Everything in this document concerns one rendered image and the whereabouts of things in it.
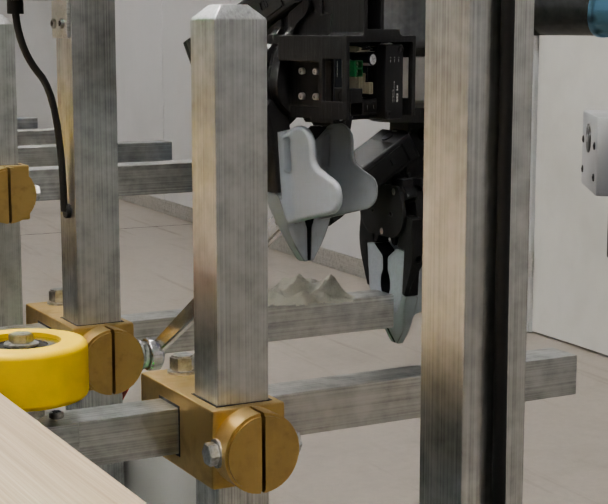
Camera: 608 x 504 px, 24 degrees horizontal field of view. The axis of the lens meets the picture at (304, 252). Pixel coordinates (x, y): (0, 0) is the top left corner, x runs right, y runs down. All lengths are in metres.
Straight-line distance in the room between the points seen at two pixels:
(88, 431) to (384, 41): 0.31
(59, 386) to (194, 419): 0.09
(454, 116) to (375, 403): 0.39
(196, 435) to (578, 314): 4.20
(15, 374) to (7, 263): 0.50
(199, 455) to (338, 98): 0.24
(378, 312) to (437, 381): 0.61
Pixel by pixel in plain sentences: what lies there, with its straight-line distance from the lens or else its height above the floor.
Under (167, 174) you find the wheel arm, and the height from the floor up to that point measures 0.95.
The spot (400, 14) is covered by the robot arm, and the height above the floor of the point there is 1.10.
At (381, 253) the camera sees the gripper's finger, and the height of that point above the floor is 0.89.
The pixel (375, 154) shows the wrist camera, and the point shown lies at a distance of 1.26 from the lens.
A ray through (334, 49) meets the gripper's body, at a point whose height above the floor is 1.08.
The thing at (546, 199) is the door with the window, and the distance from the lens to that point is 5.17.
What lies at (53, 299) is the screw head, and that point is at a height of 0.88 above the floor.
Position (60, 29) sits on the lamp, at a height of 1.09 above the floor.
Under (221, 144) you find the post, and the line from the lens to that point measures 0.87.
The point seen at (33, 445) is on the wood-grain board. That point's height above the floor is 0.90.
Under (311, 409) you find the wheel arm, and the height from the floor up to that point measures 0.84.
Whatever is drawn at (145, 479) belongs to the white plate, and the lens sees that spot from 1.13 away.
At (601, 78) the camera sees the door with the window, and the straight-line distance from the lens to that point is 4.91.
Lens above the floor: 1.10
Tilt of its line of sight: 9 degrees down
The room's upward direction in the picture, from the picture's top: straight up
